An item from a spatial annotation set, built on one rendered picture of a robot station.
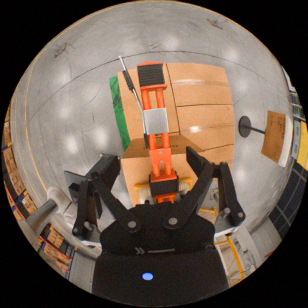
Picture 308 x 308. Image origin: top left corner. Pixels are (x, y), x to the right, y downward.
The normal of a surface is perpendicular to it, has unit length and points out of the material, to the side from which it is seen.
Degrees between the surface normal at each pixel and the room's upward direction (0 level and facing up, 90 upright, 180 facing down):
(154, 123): 0
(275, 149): 90
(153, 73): 0
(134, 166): 0
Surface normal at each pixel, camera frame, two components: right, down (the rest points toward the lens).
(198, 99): 0.04, 0.35
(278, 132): -0.99, -0.13
